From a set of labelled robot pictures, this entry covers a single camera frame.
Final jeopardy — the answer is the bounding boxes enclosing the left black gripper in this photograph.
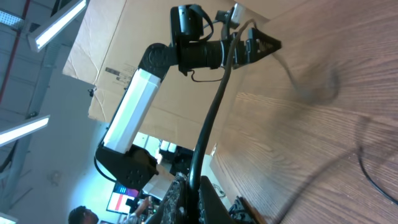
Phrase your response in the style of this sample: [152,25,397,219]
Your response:
[220,19,282,69]

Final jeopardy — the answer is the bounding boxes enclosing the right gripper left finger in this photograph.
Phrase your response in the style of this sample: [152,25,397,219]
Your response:
[146,172,187,224]

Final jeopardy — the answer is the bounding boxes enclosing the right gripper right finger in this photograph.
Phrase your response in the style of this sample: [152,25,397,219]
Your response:
[198,176,236,224]

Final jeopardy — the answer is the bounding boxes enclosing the black cable bundle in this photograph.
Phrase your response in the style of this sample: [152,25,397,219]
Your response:
[188,18,398,224]

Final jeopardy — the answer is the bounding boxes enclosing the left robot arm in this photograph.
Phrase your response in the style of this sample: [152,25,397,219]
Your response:
[94,4,282,190]

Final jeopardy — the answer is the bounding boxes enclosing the computer monitor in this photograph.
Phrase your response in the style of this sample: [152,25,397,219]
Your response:
[106,183,139,214]

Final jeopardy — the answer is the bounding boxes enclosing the person at monitor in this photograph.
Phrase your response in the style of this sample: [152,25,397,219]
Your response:
[68,196,152,224]

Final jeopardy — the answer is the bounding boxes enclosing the ceiling light fixtures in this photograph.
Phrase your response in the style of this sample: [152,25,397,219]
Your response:
[0,0,88,224]

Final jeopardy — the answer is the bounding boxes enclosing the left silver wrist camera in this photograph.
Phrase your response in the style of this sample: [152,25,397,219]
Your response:
[229,3,246,29]

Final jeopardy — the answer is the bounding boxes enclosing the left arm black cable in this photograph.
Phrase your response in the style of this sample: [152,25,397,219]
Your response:
[93,18,228,184]

